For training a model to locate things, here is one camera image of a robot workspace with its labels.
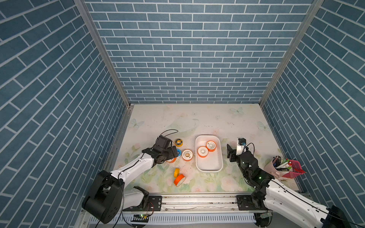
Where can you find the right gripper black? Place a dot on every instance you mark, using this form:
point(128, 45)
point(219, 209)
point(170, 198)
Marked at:
point(231, 153)

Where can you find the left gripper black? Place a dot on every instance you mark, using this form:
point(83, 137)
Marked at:
point(171, 154)

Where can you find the orange sealing tape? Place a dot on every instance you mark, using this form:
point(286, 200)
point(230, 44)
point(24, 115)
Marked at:
point(202, 152)
point(187, 155)
point(171, 160)
point(211, 146)

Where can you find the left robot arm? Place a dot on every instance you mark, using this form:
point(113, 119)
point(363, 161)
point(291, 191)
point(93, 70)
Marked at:
point(122, 182)

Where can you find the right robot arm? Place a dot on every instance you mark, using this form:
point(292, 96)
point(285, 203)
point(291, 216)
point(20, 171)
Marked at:
point(271, 194)

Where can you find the yellow black tape roll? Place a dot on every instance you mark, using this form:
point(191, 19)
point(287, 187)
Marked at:
point(178, 142)

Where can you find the small yellow tape roll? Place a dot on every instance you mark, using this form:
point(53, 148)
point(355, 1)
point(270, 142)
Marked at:
point(176, 172)

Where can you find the orange tape roll on edge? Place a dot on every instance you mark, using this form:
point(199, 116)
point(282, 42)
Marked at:
point(179, 180)

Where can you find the white storage box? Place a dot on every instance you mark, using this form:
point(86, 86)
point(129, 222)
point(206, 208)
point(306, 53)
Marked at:
point(213, 163)

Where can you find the pink pen cup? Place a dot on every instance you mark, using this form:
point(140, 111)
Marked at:
point(272, 168)

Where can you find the pink basket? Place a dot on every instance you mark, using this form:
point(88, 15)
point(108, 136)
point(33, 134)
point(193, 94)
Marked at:
point(295, 171)

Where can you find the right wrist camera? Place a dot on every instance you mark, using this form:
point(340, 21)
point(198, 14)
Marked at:
point(241, 146)

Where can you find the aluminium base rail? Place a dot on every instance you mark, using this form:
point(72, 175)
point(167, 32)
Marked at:
point(194, 208)

